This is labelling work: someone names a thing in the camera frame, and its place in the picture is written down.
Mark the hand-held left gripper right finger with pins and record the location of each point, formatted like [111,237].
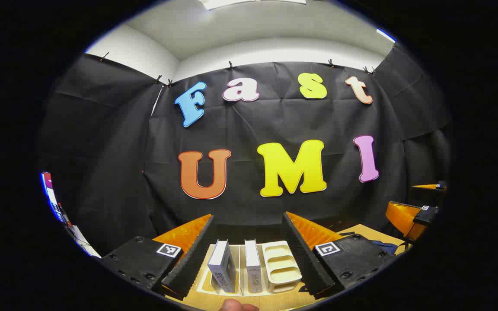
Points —
[307,268]

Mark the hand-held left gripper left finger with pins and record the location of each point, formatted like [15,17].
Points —
[193,263]

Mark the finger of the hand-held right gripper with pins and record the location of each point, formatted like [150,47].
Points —
[430,186]
[424,216]

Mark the cream plastic bookshelf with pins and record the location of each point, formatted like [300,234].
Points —
[281,263]

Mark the pale blue cover book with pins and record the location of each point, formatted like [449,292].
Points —
[223,268]

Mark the blue schoolbag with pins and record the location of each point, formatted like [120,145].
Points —
[385,247]

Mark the ceiling light panel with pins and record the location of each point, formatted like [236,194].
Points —
[385,35]
[231,3]

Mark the colourful printed panel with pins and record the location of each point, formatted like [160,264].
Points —
[50,190]

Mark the row of black cloth clips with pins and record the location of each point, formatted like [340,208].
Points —
[230,65]

